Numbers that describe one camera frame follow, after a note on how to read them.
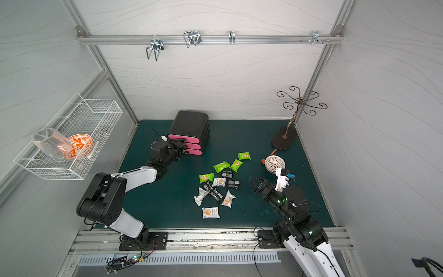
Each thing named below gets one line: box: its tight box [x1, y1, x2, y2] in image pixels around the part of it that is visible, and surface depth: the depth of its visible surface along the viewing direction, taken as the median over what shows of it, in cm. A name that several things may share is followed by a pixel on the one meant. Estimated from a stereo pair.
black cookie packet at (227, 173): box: [220, 168, 234, 179], surface depth 95 cm
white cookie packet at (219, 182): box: [211, 177, 227, 187], surface depth 92 cm
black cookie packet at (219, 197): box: [208, 186, 225, 205], surface depth 86 cm
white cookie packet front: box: [201, 206, 221, 220], surface depth 82 cm
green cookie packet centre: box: [212, 160, 231, 174], surface depth 98 cm
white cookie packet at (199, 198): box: [193, 186, 209, 207], surface depth 86 cm
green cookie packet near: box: [198, 172, 215, 185], surface depth 94 cm
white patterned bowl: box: [264, 155, 286, 175], surface depth 98 cm
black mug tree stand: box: [271, 85, 329, 151], surface depth 95 cm
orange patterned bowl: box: [67, 133, 93, 160], surface depth 68 cm
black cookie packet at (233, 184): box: [227, 180, 240, 190], surface depth 92 cm
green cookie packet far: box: [237, 151, 251, 161], surface depth 103 cm
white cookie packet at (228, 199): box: [221, 189, 236, 209], surface depth 86 cm
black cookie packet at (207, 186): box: [203, 180, 214, 193], surface depth 88 cm
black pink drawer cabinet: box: [167, 110, 211, 156], surface depth 97 cm
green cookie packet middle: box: [228, 158, 244, 173], surface depth 100 cm
